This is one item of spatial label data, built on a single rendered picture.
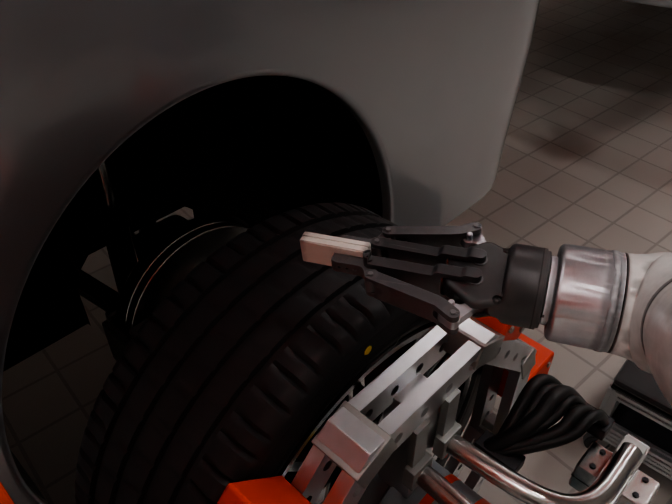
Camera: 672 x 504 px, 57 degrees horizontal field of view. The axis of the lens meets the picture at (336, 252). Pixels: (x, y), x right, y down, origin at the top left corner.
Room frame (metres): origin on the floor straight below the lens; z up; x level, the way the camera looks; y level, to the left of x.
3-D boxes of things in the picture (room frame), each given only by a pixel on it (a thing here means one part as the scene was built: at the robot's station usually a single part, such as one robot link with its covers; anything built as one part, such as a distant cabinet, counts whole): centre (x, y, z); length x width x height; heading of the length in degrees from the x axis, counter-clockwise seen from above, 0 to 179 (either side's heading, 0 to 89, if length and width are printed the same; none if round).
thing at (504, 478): (0.43, -0.25, 1.03); 0.19 x 0.18 x 0.11; 46
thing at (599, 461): (0.42, -0.36, 0.93); 0.09 x 0.05 x 0.05; 46
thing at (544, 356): (0.67, -0.30, 0.85); 0.09 x 0.08 x 0.07; 136
